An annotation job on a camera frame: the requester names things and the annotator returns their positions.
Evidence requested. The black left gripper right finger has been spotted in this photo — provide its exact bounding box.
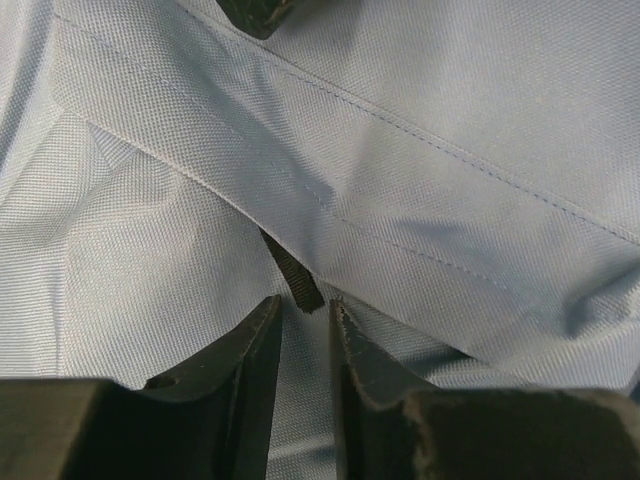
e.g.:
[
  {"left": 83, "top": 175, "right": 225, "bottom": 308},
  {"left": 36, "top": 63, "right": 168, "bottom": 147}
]
[{"left": 327, "top": 298, "right": 451, "bottom": 480}]

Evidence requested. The blue-grey fabric backpack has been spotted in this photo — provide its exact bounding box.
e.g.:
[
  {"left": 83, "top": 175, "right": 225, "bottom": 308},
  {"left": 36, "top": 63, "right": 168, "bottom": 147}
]
[{"left": 1, "top": 1, "right": 639, "bottom": 479}]

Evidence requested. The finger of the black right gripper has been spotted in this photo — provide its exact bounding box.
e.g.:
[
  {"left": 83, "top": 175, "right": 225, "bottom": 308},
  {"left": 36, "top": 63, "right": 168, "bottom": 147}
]
[{"left": 216, "top": 0, "right": 295, "bottom": 40}]

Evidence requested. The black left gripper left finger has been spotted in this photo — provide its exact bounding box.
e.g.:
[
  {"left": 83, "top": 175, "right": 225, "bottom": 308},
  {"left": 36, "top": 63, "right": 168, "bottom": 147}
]
[{"left": 142, "top": 293, "right": 284, "bottom": 480}]

